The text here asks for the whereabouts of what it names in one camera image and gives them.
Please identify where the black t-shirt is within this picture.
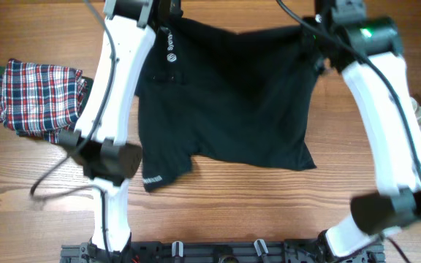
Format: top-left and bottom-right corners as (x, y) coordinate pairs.
(137, 18), (322, 192)

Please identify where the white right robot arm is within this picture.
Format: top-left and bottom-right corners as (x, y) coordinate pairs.
(302, 1), (421, 259)

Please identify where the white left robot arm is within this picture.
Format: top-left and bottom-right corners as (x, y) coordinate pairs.
(59, 0), (175, 262)

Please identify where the plaid folded shirt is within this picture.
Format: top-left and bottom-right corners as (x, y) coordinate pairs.
(0, 58), (86, 144)

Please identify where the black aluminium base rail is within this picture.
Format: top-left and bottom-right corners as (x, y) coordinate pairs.
(59, 239), (386, 263)

